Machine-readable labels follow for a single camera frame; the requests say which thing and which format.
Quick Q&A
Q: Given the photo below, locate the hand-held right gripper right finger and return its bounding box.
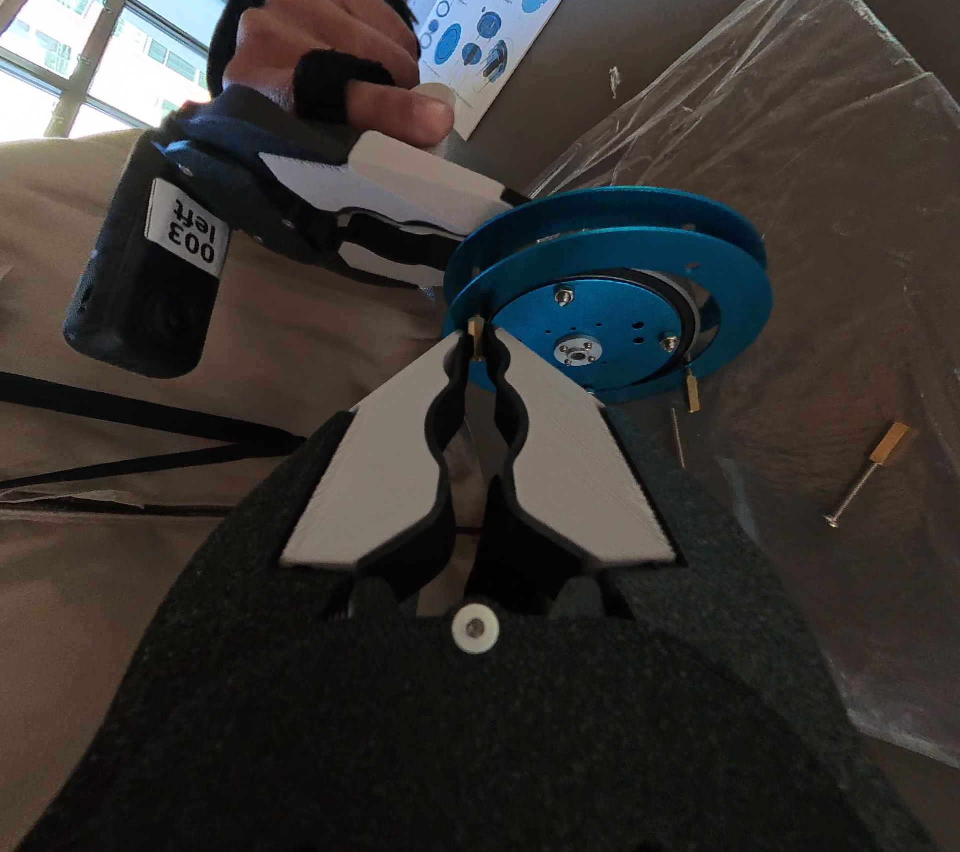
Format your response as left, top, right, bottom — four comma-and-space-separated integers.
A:
480, 327, 676, 574

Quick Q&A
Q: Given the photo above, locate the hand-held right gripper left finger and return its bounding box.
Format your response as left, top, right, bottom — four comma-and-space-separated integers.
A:
279, 331, 474, 572

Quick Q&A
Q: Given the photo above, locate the person's left hand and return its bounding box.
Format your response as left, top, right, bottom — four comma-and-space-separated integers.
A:
221, 0, 457, 148

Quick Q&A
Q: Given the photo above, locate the person's beige jacket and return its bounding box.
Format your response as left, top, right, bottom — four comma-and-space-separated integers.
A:
0, 128, 481, 852

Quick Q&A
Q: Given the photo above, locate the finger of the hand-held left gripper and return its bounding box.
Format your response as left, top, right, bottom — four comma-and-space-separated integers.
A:
330, 211, 466, 291
261, 129, 532, 231

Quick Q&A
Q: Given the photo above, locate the large framed window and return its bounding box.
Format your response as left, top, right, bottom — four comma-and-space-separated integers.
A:
0, 0, 361, 141

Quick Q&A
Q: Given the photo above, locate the large clear plastic bag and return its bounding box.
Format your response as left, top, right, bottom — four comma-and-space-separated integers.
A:
525, 0, 960, 748

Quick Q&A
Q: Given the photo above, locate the blue metal turntable assembly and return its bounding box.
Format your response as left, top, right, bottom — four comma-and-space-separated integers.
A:
438, 186, 774, 407

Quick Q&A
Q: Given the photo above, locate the black lanyard with reel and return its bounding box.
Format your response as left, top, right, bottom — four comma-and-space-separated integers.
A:
0, 372, 301, 516

